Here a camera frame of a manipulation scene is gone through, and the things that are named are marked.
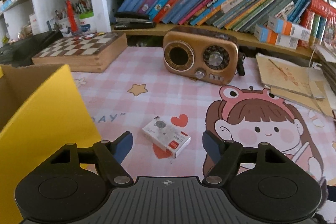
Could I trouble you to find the white green lidded jar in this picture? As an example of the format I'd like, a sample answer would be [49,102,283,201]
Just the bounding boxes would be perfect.
[78,11,97,34]

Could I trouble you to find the orange white medicine box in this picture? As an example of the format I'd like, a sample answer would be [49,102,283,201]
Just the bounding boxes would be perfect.
[267,16,310,42]

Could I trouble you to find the red white figurine bottle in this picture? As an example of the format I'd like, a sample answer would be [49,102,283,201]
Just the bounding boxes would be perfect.
[64,0,79,35]

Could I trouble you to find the white staples box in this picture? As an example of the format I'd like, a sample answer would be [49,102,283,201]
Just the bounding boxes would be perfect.
[142,114,191,159]

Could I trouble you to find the brown retro radio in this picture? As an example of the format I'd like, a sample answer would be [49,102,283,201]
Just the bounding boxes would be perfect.
[163,26,245,86]

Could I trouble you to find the wooden chessboard box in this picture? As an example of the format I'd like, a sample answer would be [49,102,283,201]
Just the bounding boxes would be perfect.
[32,32,127,73]

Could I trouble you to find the black electronic keyboard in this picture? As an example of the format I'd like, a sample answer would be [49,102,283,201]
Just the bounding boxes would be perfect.
[0,31,63,67]

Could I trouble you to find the yellow cardboard box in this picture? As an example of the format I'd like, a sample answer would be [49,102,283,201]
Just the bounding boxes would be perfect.
[1,65,101,223]

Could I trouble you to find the stack of papers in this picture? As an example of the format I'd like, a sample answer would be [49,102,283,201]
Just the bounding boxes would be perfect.
[315,45,336,92]

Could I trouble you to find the black stapler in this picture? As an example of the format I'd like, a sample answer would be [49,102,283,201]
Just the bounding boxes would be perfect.
[114,11,156,30]

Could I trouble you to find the pink cartoon desk mat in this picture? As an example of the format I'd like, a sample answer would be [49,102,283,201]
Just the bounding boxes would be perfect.
[73,47,335,201]

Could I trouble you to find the brown cardboard sheets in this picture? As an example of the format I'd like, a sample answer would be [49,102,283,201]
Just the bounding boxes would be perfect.
[256,53,335,118]

